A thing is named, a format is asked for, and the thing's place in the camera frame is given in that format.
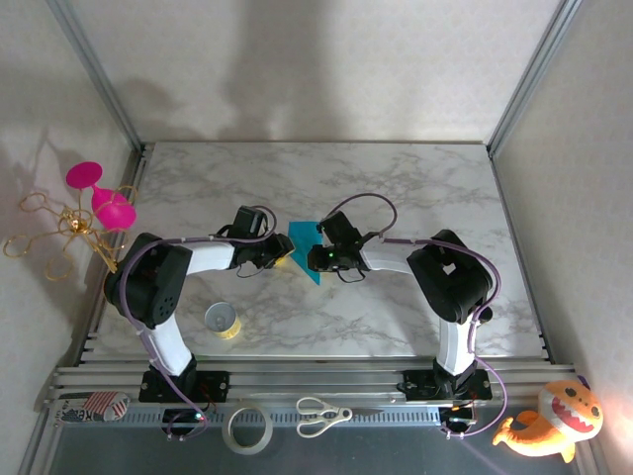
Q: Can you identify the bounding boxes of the blue paper sheet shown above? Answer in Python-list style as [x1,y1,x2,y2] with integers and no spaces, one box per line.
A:
[288,220,327,287]

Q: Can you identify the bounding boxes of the tin can with yellow label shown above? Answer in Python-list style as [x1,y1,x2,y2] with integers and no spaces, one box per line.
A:
[204,302,243,341]

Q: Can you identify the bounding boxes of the pink plastic wine glass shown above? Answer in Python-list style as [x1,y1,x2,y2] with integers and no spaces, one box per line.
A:
[66,161,137,232]

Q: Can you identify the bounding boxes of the black controller box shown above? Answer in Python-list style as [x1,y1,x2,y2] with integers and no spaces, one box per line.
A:
[161,408,209,428]
[439,404,479,429]

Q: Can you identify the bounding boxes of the clear tape roll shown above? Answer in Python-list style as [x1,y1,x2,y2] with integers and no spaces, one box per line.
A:
[222,405,274,456]

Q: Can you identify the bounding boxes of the flag print pouch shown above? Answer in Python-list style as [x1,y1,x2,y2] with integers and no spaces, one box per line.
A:
[58,390,132,424]

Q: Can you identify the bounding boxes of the orange shark plush toy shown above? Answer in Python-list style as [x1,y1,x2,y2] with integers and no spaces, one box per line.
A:
[493,378,605,464]

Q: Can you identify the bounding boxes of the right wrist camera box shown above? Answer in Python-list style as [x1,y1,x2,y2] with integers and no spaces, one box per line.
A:
[319,211,360,244]

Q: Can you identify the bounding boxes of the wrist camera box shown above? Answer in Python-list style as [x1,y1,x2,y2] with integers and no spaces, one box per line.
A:
[319,211,360,244]
[231,206,269,239]

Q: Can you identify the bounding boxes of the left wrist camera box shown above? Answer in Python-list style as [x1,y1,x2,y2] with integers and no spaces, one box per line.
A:
[231,206,269,239]

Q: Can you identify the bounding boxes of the aluminium mounting rail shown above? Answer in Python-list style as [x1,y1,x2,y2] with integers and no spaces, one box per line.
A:
[42,359,579,413]

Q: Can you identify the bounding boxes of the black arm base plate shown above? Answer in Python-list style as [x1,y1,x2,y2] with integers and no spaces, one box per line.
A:
[137,369,231,404]
[403,368,494,402]

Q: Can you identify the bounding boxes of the aluminium side rail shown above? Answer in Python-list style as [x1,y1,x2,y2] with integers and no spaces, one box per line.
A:
[73,142,152,365]
[489,147,553,361]

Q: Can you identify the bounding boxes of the white handled scissors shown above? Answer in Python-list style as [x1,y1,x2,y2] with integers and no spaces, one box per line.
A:
[295,396,385,439]

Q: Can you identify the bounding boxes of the perforated metal cable tray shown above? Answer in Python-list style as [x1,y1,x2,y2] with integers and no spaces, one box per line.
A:
[57,406,442,428]

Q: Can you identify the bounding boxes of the gold wire glass rack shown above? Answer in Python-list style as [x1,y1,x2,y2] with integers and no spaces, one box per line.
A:
[2,185,139,283]

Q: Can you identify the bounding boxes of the aluminium frame post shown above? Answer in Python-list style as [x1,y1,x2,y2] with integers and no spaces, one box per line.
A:
[487,0,586,155]
[45,0,148,152]

